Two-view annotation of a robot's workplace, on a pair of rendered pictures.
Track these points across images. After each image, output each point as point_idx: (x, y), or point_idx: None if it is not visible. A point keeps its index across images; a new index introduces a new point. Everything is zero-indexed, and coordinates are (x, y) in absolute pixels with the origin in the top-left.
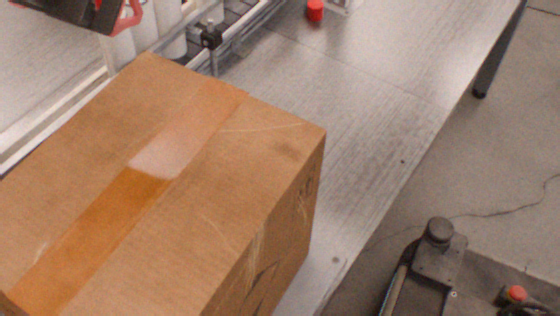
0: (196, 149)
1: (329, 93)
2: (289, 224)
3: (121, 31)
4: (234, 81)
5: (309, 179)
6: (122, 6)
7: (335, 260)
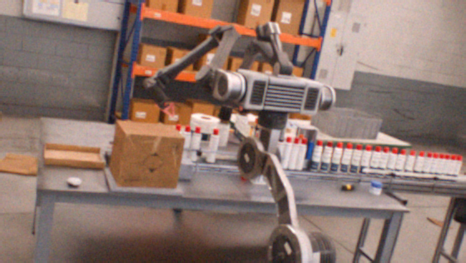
0: (162, 131)
1: (222, 186)
2: (168, 152)
3: (166, 112)
4: (202, 175)
5: (177, 146)
6: (168, 106)
7: (180, 191)
